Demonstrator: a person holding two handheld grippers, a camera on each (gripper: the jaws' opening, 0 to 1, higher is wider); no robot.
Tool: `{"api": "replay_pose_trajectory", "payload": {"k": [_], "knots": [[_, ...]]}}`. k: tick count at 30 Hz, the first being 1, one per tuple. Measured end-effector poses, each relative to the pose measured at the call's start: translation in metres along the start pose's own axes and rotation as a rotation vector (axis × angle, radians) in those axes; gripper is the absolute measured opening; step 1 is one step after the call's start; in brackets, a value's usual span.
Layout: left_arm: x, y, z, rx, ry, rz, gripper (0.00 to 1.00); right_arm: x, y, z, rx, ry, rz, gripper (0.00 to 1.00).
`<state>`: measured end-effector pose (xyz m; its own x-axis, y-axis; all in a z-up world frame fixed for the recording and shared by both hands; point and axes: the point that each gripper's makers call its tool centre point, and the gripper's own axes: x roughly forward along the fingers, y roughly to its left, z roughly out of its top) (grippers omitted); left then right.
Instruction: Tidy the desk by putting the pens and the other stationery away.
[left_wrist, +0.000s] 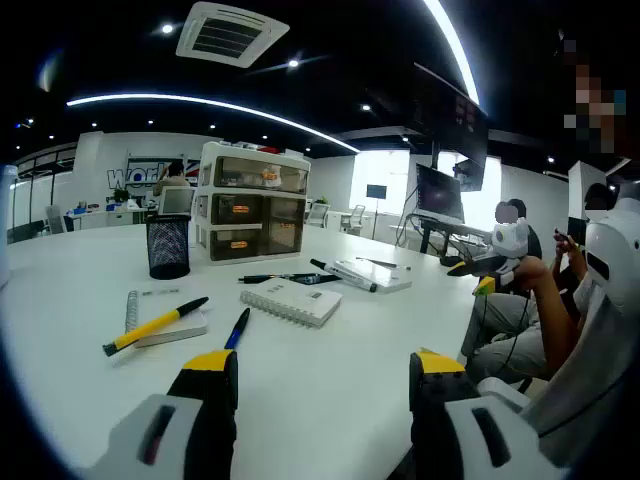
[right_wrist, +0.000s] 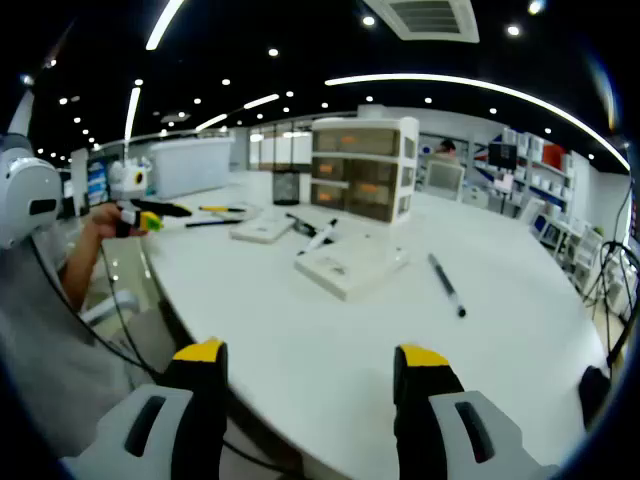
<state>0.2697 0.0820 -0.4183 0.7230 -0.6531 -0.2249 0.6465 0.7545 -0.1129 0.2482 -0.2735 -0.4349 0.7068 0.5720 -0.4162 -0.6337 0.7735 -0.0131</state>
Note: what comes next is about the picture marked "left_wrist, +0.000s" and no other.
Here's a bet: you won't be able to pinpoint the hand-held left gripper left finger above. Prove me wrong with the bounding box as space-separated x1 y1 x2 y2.
84 348 240 480

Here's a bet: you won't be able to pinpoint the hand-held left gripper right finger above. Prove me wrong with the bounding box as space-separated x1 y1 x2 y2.
408 347 566 480

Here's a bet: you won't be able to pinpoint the blue black pen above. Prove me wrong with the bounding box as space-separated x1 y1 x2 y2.
223 307 252 351

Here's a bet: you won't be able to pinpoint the white spiral sticky note pad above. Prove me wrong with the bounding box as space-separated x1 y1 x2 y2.
123 287 209 350
239 277 344 330

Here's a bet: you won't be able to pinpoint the thin grey pen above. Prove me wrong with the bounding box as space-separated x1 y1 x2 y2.
355 256 412 271

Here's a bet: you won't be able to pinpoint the white marker pen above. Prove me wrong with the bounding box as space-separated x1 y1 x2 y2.
309 258 379 294

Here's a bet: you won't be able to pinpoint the white drawer organizer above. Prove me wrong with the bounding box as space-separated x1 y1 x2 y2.
192 141 312 266

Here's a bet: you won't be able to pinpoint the black-legged side desk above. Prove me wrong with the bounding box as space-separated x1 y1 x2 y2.
394 212 494 261

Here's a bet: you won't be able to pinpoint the black desk monitor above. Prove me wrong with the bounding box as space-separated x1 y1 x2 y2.
415 163 465 224

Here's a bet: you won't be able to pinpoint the white desk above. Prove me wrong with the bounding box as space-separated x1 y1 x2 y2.
0 222 494 480

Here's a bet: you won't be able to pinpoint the person's right hand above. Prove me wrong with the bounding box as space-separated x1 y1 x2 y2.
513 255 551 294

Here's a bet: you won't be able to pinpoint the person's legs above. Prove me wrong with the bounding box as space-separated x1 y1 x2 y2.
459 289 551 384

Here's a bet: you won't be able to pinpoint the white chest device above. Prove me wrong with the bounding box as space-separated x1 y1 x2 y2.
574 197 640 326

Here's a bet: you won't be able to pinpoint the hanging black monitor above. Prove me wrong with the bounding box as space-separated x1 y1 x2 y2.
412 62 490 194

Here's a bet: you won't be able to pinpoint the black mesh pen holder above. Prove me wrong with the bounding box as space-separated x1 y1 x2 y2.
145 213 192 281

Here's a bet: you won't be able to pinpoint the curved ceiling light strip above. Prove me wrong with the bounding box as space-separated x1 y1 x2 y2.
422 0 481 106
67 92 361 154

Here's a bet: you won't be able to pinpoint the white computer monitor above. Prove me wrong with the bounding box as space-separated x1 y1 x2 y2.
159 186 196 217

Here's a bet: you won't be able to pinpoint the grey office chair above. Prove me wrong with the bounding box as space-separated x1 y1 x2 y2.
44 204 69 235

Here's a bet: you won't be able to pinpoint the ceiling air conditioner vent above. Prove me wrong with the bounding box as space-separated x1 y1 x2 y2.
175 1 291 69

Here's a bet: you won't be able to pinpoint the wall logo sign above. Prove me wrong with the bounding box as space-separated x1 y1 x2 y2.
105 157 201 191

